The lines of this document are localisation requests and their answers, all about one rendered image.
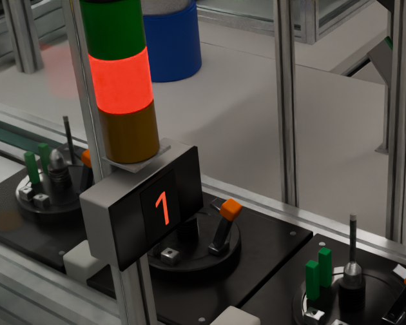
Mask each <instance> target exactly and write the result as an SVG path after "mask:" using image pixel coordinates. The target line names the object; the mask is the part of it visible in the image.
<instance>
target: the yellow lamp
mask: <svg viewBox="0 0 406 325"><path fill-rule="evenodd" d="M97 108H98V113H99V119H100V124H101V131H102V138H103V142H104V149H105V153H106V156H107V157H108V158H109V159H111V160H113V161H115V162H118V163H137V162H141V161H144V160H146V159H149V158H150V157H152V156H153V155H155V154H156V153H157V152H158V150H159V148H160V143H159V134H158V129H157V120H156V114H155V105H154V99H153V100H152V102H150V104H149V105H147V106H146V107H145V108H143V109H141V110H138V111H136V112H131V113H108V112H105V111H102V110H101V109H100V108H99V107H97Z"/></svg>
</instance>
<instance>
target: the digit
mask: <svg viewBox="0 0 406 325"><path fill-rule="evenodd" d="M140 197H141V202H142V210H143V215H144V223H145V227H146V235H147V240H148V247H149V246H150V245H152V244H153V243H154V242H155V241H156V240H158V239H159V238H160V237H162V236H163V235H164V234H165V233H166V232H168V231H169V230H170V229H172V227H174V226H175V225H176V224H178V223H179V222H180V221H181V219H180V210H179V200H178V193H177V184H176V178H175V169H173V170H172V171H170V172H169V173H168V174H166V175H165V176H163V178H161V179H159V180H158V181H157V182H156V183H154V184H152V185H151V186H150V187H149V188H147V189H146V190H144V191H143V192H142V193H141V194H140Z"/></svg>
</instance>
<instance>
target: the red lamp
mask: <svg viewBox="0 0 406 325"><path fill-rule="evenodd" d="M88 57H89V61H90V68H91V72H92V79H93V86H94V90H95V97H96V101H97V106H98V107H99V108H100V109H101V110H102V111H105V112H108V113H131V112H136V111H138V110H141V109H143V108H145V107H146V106H147V105H149V104H150V102H152V100H153V90H152V85H151V75H150V66H149V61H148V51H147V46H146V47H145V49H143V51H142V52H140V53H139V54H137V55H134V56H132V57H129V58H125V59H119V60H113V61H106V60H100V59H96V58H94V57H92V56H90V55H89V54H88Z"/></svg>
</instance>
